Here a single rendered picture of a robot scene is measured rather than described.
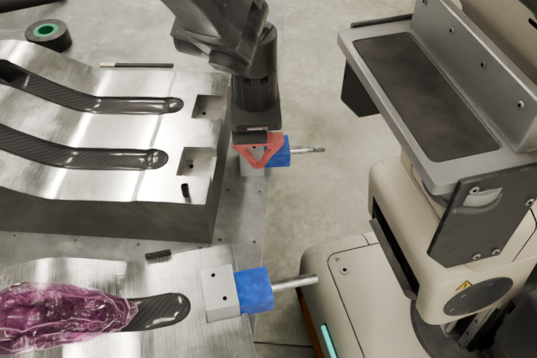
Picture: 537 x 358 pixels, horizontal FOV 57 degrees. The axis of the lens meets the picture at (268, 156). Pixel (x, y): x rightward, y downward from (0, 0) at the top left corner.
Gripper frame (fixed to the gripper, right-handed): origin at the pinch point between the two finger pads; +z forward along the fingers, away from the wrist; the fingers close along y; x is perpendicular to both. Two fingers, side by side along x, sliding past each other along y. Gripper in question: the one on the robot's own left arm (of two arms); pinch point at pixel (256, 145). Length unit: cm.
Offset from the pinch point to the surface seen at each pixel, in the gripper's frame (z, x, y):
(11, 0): -1, -48, -43
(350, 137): 85, 39, -83
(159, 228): 1.3, -13.5, 13.1
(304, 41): 85, 29, -149
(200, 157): -2.3, -8.0, 4.2
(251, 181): 4.5, -1.1, 3.4
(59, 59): -6.6, -29.9, -14.0
